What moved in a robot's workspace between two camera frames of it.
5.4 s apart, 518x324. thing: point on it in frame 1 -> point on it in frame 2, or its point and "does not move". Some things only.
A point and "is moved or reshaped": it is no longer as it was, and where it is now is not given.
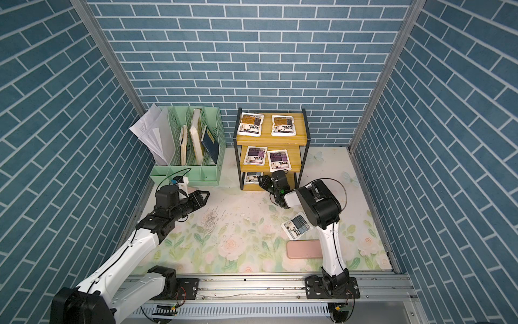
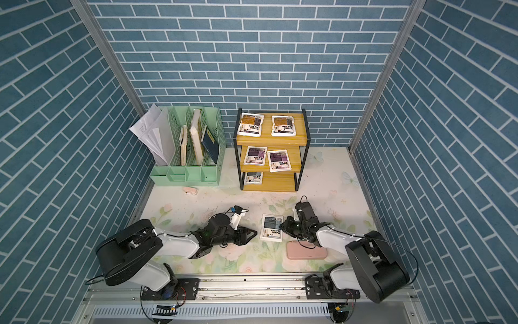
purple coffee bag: (278, 160) does not move
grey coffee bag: (297, 227) is moved or reshaped
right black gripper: (265, 182) -> (286, 227)
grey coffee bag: (252, 177) does not move
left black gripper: (196, 198) -> (241, 239)
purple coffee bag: (255, 155) does not move
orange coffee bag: (283, 125) does not move
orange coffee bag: (251, 124) does not move
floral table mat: (241, 231) does not move
